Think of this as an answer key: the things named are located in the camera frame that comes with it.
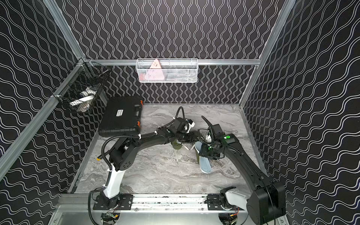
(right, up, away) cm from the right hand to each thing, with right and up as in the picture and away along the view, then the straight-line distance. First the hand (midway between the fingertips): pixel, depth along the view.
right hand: (203, 153), depth 79 cm
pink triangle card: (-29, +50, +10) cm, 58 cm away
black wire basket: (-77, +38, +12) cm, 87 cm away
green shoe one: (-16, +2, +14) cm, 21 cm away
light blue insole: (0, -4, -6) cm, 7 cm away
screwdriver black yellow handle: (-65, -6, +10) cm, 66 cm away
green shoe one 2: (-2, -5, +9) cm, 10 cm away
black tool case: (-56, +22, +24) cm, 65 cm away
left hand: (-1, +8, +8) cm, 11 cm away
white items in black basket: (-64, +31, -4) cm, 71 cm away
